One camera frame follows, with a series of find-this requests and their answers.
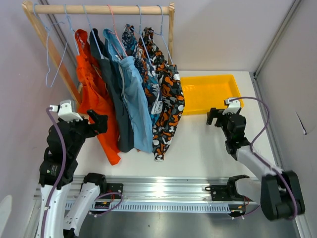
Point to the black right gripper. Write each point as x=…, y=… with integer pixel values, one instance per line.
x=214, y=113

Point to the black orange camo shorts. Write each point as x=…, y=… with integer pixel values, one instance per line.
x=173, y=101

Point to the yellow plastic tray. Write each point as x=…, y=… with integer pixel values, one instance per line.
x=202, y=93

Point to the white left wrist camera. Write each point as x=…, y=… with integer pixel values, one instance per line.
x=66, y=111

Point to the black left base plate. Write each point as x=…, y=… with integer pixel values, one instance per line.
x=111, y=188

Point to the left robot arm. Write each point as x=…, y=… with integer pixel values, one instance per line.
x=65, y=140

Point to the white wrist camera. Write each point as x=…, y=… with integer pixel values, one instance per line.
x=66, y=111
x=233, y=106

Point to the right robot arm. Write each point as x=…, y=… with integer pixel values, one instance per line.
x=276, y=191

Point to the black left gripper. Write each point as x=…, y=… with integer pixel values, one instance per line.
x=100, y=121

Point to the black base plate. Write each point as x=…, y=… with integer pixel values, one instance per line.
x=225, y=193
x=111, y=188

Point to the blue hanger of dark shorts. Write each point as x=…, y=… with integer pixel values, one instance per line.
x=94, y=36

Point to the aluminium mounting rail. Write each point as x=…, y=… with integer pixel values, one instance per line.
x=162, y=194

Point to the blue hanger of camo shorts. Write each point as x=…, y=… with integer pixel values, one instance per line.
x=162, y=35

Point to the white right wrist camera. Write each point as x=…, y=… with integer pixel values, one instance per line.
x=233, y=106

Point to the dark grey shorts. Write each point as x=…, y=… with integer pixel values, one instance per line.
x=113, y=80

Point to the pink wire hanger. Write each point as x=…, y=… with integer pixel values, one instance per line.
x=115, y=31

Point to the blue orange patterned shorts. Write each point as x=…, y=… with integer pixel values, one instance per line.
x=147, y=71

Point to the light blue shorts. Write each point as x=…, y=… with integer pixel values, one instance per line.
x=132, y=93

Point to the blue hanger of orange shorts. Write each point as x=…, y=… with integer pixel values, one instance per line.
x=72, y=31

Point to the wooden clothes rack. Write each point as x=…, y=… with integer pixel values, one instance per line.
x=95, y=10

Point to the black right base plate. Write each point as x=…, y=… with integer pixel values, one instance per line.
x=225, y=193

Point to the empty light blue hanger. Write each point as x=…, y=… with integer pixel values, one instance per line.
x=54, y=25

